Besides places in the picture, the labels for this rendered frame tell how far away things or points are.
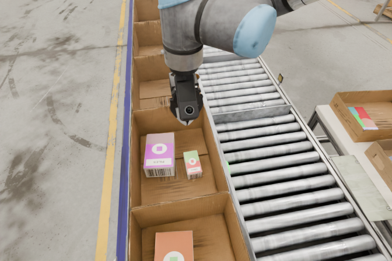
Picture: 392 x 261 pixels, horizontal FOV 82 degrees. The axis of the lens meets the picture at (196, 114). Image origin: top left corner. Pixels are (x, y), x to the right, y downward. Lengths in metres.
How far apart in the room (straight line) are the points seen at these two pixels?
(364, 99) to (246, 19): 1.34
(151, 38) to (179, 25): 1.18
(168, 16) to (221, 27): 0.11
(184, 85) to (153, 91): 0.72
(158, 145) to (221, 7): 0.63
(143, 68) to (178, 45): 0.81
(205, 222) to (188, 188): 0.13
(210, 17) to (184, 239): 0.61
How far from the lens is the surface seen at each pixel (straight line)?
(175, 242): 0.77
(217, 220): 0.85
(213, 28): 0.42
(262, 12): 0.41
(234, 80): 1.56
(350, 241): 1.14
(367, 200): 1.25
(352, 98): 1.61
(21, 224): 2.16
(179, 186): 0.90
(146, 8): 1.97
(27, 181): 2.33
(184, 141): 1.00
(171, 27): 0.47
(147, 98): 1.22
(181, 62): 0.50
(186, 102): 0.53
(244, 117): 1.30
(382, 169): 1.34
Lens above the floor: 1.70
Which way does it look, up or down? 47 degrees down
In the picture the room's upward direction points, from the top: straight up
